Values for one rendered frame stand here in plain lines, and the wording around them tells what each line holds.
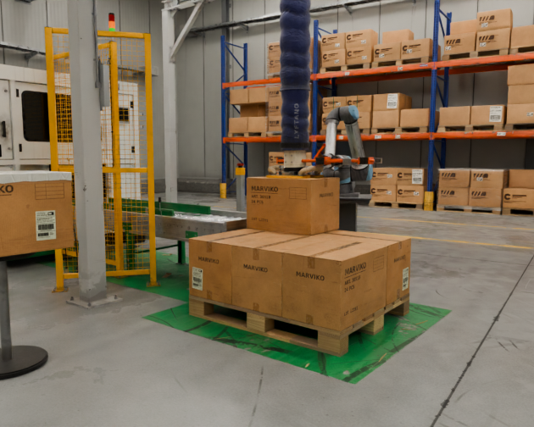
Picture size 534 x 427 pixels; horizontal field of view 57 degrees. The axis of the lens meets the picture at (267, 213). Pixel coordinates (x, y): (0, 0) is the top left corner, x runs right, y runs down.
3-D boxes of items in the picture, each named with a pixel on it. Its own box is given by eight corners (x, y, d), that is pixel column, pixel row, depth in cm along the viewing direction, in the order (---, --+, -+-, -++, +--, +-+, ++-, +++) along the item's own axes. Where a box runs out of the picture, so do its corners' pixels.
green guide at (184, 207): (108, 204, 566) (108, 196, 565) (115, 203, 574) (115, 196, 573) (208, 214, 469) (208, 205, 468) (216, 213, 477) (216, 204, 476)
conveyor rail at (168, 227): (62, 222, 523) (61, 204, 521) (66, 222, 527) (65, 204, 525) (223, 247, 383) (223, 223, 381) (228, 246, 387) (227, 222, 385)
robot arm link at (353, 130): (356, 174, 458) (339, 102, 414) (375, 174, 451) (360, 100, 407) (353, 185, 447) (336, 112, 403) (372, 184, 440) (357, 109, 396)
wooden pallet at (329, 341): (189, 314, 347) (188, 295, 346) (274, 285, 426) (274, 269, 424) (339, 357, 274) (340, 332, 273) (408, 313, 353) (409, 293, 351)
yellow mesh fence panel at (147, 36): (51, 292, 403) (38, 25, 379) (53, 289, 413) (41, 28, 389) (160, 285, 424) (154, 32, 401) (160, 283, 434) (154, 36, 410)
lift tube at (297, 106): (275, 150, 378) (274, 8, 366) (291, 150, 395) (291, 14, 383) (298, 150, 364) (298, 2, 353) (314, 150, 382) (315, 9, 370)
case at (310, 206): (247, 228, 389) (246, 177, 384) (276, 223, 420) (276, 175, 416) (311, 235, 352) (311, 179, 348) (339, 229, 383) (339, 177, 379)
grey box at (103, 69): (89, 108, 375) (87, 67, 371) (95, 108, 379) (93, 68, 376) (104, 106, 363) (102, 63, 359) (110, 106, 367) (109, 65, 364)
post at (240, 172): (236, 268, 488) (235, 167, 476) (240, 268, 493) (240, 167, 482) (241, 270, 484) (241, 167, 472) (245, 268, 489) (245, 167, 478)
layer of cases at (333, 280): (189, 295, 346) (188, 238, 341) (275, 269, 424) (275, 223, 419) (340, 331, 273) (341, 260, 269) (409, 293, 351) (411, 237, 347)
